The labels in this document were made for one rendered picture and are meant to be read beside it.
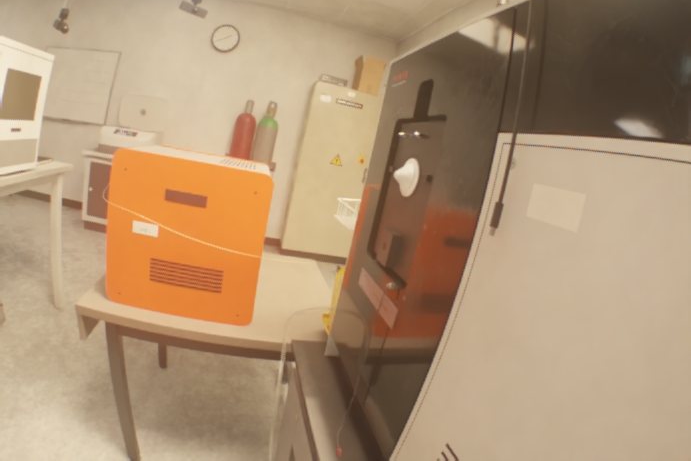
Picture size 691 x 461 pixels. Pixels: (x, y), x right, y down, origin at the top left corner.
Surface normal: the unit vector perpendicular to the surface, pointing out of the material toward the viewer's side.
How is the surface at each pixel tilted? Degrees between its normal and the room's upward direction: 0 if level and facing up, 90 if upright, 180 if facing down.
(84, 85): 90
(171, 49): 90
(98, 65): 90
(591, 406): 90
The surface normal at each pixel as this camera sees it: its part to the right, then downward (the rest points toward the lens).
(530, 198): -0.95, -0.17
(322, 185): 0.25, 0.18
